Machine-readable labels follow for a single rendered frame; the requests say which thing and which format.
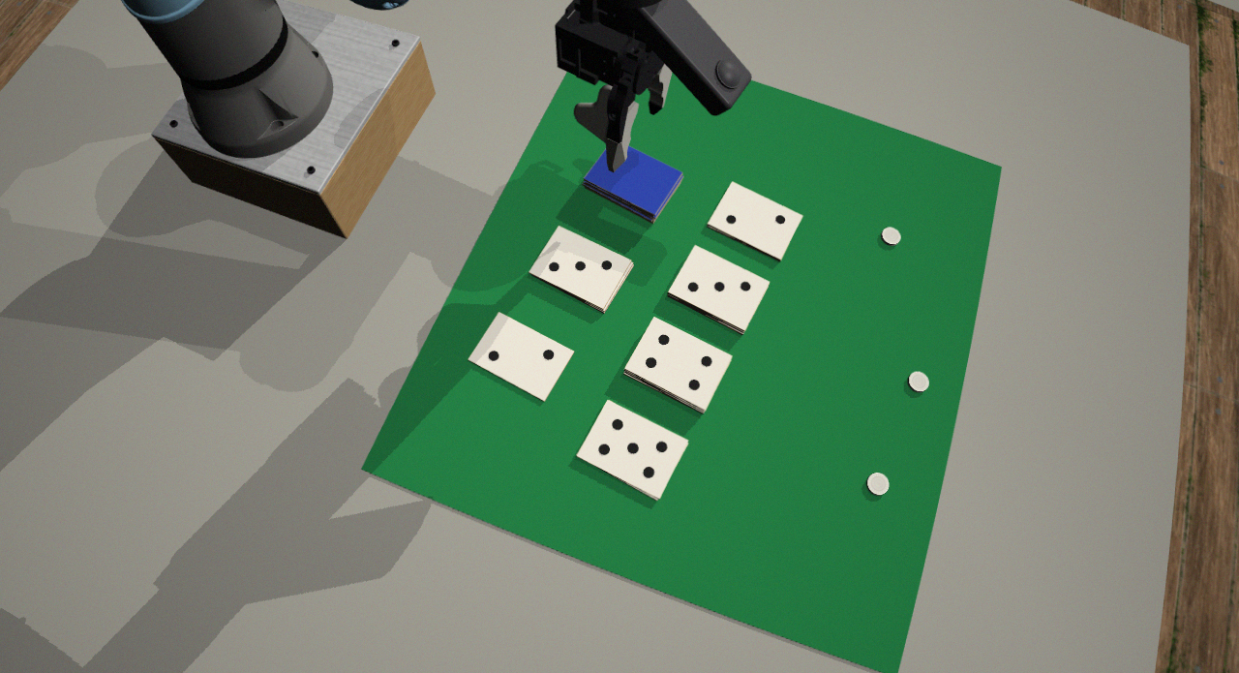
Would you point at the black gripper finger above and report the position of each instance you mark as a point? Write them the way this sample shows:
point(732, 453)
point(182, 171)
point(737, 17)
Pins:
point(658, 89)
point(621, 110)

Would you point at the green felt mat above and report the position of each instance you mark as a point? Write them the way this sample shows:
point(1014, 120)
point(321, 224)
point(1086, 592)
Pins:
point(766, 518)

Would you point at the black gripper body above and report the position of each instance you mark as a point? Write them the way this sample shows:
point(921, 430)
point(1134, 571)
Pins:
point(596, 43)

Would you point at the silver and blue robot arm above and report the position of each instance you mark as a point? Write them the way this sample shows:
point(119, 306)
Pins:
point(256, 89)

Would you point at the white tile with four black dots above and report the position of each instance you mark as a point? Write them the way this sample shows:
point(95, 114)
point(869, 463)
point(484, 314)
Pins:
point(679, 363)

